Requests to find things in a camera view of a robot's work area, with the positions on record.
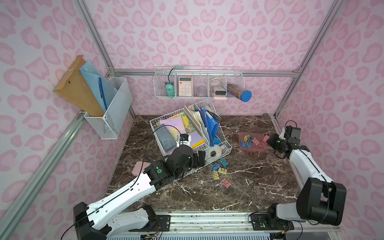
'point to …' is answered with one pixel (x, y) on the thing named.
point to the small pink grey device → (220, 94)
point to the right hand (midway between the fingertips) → (267, 136)
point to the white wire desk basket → (197, 126)
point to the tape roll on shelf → (215, 78)
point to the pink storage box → (252, 141)
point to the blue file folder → (211, 125)
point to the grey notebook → (166, 138)
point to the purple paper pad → (175, 125)
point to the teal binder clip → (223, 162)
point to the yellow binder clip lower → (215, 175)
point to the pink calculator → (185, 86)
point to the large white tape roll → (213, 152)
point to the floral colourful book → (189, 126)
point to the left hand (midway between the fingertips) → (198, 150)
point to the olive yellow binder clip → (246, 138)
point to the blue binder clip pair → (248, 145)
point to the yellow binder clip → (222, 171)
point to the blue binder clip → (215, 167)
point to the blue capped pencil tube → (245, 95)
